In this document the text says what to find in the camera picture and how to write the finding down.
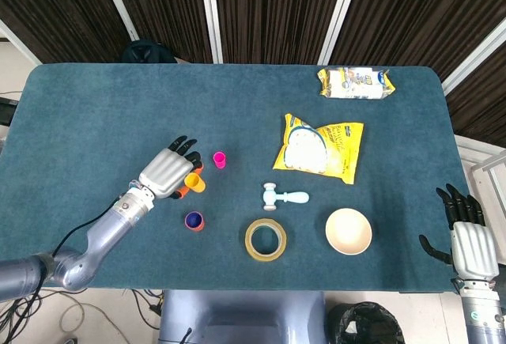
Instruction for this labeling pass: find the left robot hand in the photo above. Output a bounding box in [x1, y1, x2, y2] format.
[138, 135, 205, 201]

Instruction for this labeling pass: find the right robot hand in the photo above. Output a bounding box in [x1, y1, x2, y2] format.
[418, 183, 500, 282]

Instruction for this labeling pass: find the yellow plastic cup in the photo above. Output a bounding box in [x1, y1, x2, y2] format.
[184, 172, 207, 194]

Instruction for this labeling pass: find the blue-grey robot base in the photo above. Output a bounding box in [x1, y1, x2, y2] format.
[157, 289, 329, 344]

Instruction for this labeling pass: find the orange plastic cup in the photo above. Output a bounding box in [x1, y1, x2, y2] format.
[184, 211, 206, 232]

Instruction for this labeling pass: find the white metal rack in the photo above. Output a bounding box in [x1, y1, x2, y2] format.
[454, 134, 506, 218]

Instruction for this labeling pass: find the teal table cloth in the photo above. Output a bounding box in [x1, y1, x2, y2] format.
[0, 62, 471, 293]

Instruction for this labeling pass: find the yellow packing tape roll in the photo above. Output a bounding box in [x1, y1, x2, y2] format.
[244, 218, 289, 262]

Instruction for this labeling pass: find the black chair back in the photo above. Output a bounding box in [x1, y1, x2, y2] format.
[120, 40, 177, 65]

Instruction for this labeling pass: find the cream bowl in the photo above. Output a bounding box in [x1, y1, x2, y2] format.
[325, 207, 373, 256]

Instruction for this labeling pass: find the light blue toy hammer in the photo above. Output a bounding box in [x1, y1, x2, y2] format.
[262, 182, 310, 212]

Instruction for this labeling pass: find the black trash bin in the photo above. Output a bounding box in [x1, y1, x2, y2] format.
[327, 301, 406, 344]

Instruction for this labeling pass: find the large yellow snack bag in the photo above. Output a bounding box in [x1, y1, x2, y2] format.
[272, 113, 365, 185]

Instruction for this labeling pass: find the black box device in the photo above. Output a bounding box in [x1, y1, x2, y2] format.
[0, 97, 19, 126]

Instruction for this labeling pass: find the small white yellow snack pack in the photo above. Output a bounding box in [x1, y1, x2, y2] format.
[316, 66, 396, 101]

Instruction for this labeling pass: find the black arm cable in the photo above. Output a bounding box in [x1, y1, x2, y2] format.
[7, 199, 122, 321]

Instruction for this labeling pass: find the black floor cable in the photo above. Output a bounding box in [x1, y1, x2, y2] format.
[132, 289, 163, 329]

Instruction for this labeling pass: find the grey floor cable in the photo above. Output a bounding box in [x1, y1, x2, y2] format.
[59, 300, 119, 344]

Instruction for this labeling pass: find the white partition post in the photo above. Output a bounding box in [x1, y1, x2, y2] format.
[440, 15, 506, 96]
[197, 0, 224, 64]
[0, 17, 43, 66]
[94, 0, 140, 43]
[317, 0, 365, 66]

